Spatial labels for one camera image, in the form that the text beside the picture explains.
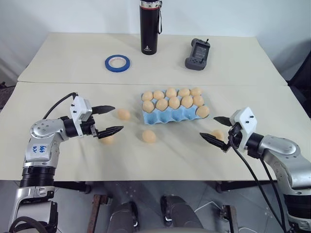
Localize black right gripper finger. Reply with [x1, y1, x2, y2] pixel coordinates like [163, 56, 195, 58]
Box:
[213, 116, 232, 127]
[199, 132, 229, 151]

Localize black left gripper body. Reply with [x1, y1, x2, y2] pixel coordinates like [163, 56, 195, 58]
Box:
[79, 115, 100, 139]

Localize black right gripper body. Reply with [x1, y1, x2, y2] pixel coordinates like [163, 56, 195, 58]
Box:
[222, 122, 241, 153]

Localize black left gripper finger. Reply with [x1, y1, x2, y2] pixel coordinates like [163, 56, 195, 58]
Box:
[91, 105, 116, 116]
[96, 126, 124, 140]

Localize blue egg tray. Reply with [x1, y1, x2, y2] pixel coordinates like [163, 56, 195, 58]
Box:
[141, 90, 210, 125]

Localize blue tape roll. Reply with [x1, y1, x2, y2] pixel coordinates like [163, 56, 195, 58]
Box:
[104, 54, 132, 73]

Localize black table leg with caster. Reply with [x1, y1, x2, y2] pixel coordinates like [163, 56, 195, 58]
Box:
[216, 181, 277, 194]
[52, 181, 92, 194]

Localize grey handheld controller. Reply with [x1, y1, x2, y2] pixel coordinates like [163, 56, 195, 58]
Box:
[184, 37, 211, 71]

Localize dark rounded robot leg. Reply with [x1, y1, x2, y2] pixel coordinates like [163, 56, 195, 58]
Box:
[109, 200, 139, 233]
[160, 194, 204, 233]

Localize black object beside table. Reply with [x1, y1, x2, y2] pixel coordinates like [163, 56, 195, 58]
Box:
[286, 40, 311, 119]

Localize dark chair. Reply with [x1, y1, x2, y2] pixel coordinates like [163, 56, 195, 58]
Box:
[0, 82, 16, 113]

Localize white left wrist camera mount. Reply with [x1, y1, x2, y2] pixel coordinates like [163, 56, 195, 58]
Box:
[69, 96, 93, 136]

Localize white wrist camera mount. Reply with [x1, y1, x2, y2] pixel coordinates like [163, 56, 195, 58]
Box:
[229, 106, 258, 149]
[69, 96, 93, 136]

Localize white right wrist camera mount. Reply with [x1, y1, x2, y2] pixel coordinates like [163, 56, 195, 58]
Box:
[229, 106, 258, 149]

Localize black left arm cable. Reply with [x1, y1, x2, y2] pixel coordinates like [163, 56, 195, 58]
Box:
[42, 92, 79, 120]

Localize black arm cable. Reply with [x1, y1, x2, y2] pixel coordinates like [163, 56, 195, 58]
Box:
[42, 92, 79, 120]
[259, 156, 285, 229]
[228, 135, 286, 233]

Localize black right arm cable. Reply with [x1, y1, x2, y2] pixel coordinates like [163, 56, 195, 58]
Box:
[259, 156, 285, 229]
[228, 135, 286, 233]

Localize white floor cable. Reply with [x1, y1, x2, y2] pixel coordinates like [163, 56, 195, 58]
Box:
[194, 200, 223, 212]

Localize rusty metal frame bar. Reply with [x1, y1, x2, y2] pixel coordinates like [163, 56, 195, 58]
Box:
[220, 204, 240, 233]
[89, 193, 112, 233]

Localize black thermos bottle with strap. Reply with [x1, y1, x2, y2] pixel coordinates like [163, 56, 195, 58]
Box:
[139, 0, 163, 55]

